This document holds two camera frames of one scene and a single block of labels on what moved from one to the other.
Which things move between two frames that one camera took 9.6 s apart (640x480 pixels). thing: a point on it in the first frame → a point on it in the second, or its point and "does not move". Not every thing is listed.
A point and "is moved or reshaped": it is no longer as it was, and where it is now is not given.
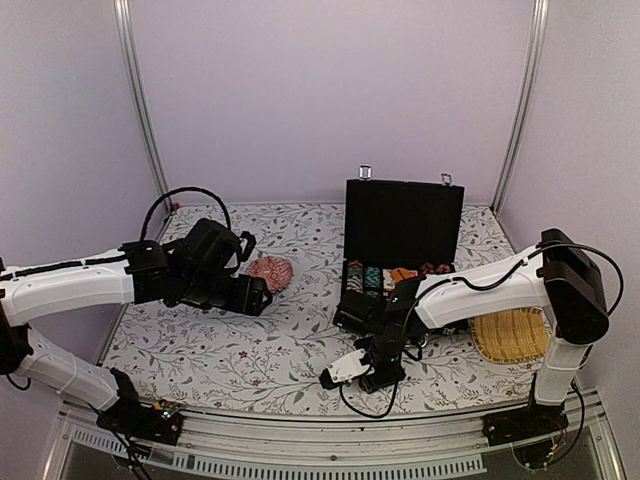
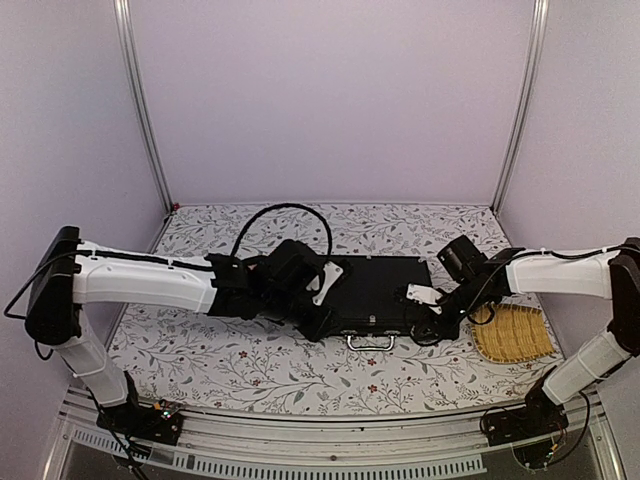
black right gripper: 393,374 → 429,321
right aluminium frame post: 535,48 does not move
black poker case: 394,225 is moved or reshaped
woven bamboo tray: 512,335 does not move
